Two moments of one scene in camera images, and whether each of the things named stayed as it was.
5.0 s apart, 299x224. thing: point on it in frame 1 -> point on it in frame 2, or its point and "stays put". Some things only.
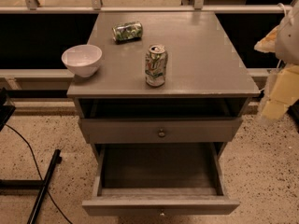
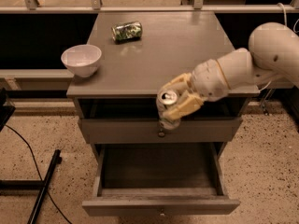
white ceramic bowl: [82, 59] stays put
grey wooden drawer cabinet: [160, 94] stays put
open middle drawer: [160, 180] stays put
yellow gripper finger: [267, 44] -> [182, 83]
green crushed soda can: [127, 32] stays put
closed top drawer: [164, 130] stays put
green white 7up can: [156, 63] -> [166, 98]
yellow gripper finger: [284, 90] -> [192, 104]
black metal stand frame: [7, 111] stays put
